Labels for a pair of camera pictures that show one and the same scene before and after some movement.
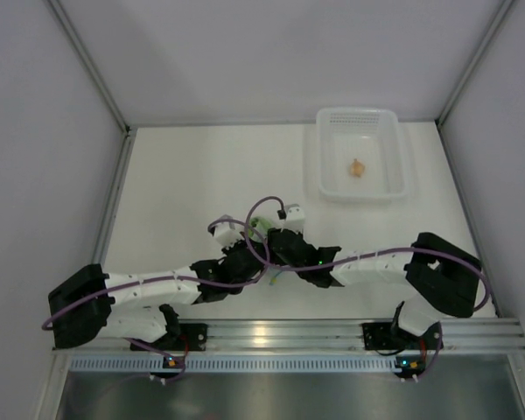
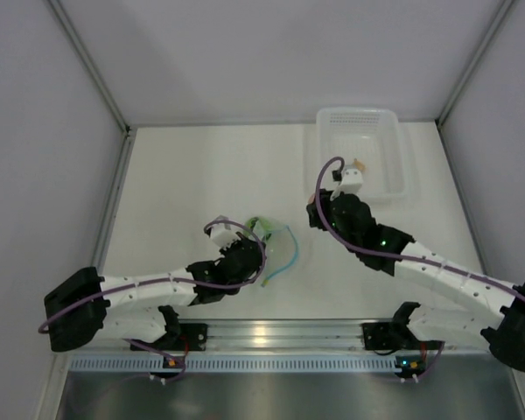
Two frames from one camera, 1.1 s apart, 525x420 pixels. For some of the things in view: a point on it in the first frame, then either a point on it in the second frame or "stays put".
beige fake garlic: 357,168 stays put
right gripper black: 275,257 to 325,204
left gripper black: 241,243 stays put
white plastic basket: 373,136 stays put
